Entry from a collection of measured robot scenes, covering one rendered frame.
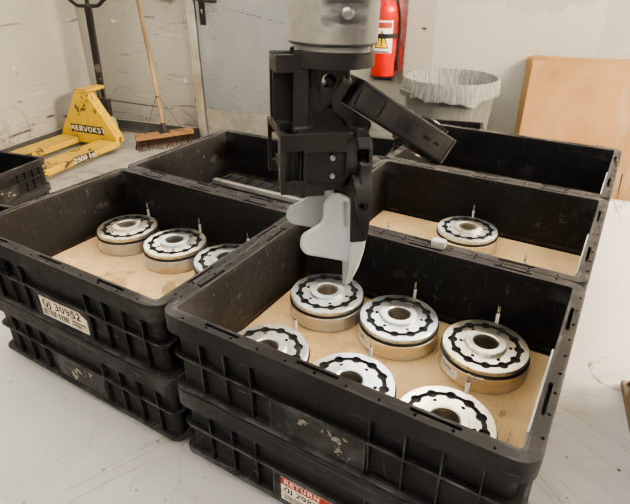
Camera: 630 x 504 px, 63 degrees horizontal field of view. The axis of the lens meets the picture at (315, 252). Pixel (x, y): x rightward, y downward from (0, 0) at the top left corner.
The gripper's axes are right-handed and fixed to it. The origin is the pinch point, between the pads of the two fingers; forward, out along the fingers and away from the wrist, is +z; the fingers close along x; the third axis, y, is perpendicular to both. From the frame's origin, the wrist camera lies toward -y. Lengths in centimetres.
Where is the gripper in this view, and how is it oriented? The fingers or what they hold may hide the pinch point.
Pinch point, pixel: (344, 258)
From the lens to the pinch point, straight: 52.6
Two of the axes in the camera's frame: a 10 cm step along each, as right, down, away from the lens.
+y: -9.7, 0.9, -2.2
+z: -0.2, 8.9, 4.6
